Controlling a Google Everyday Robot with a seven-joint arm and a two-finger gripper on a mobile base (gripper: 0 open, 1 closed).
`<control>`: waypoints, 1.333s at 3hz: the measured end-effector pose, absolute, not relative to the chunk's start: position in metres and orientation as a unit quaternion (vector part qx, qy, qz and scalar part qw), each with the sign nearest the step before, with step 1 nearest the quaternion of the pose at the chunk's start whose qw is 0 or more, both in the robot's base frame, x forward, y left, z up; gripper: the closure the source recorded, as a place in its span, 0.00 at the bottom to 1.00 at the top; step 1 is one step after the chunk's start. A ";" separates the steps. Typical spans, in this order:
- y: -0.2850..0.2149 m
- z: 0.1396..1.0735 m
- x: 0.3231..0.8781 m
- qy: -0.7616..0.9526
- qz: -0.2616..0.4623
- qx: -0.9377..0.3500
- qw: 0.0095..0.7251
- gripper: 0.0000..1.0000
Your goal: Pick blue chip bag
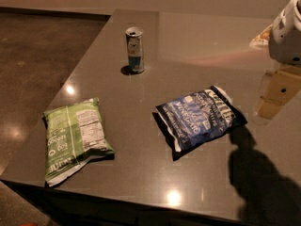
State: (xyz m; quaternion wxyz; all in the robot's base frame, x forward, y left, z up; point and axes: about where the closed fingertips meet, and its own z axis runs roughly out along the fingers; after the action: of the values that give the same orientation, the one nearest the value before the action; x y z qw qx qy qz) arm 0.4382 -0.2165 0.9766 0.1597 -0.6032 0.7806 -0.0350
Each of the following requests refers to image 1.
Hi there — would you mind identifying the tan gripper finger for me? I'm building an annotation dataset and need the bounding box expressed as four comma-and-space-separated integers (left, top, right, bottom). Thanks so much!
255, 65, 301, 120

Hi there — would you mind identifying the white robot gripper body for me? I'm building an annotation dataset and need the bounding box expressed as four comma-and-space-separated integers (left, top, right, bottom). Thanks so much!
269, 0, 301, 65

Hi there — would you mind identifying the blue chip bag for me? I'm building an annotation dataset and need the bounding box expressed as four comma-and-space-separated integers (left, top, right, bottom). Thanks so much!
156, 86, 247, 153

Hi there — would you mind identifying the green chip bag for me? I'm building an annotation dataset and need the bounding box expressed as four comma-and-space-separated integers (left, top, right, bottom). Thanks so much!
43, 98, 115, 187

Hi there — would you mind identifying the pale object behind gripper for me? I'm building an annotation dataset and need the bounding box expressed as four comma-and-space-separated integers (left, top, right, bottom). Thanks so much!
249, 25, 272, 49

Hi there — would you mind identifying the silver blue drink can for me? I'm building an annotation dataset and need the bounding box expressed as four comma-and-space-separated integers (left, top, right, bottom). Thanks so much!
125, 26, 144, 73

